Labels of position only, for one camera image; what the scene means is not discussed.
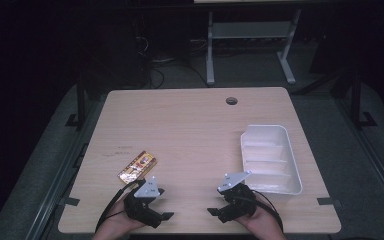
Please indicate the white plastic divided bin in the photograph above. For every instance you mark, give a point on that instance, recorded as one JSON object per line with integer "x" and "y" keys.
{"x": 270, "y": 160}

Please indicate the white metal stand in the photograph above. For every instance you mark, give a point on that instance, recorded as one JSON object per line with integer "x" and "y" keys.
{"x": 251, "y": 30}

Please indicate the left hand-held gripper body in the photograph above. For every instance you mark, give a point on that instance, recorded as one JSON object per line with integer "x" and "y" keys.
{"x": 142, "y": 208}

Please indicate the yellow foil snack packet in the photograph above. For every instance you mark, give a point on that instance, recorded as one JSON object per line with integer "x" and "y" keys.
{"x": 137, "y": 166}

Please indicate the black metal stand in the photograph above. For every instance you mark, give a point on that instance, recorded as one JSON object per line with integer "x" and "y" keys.
{"x": 80, "y": 100}
{"x": 358, "y": 100}

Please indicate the person's left hand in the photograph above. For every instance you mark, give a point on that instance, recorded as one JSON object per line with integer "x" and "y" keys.
{"x": 120, "y": 221}

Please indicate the grey table bracket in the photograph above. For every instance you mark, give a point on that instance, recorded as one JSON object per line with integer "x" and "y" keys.
{"x": 71, "y": 201}
{"x": 328, "y": 201}

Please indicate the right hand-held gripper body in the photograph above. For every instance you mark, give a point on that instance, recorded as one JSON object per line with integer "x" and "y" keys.
{"x": 240, "y": 201}

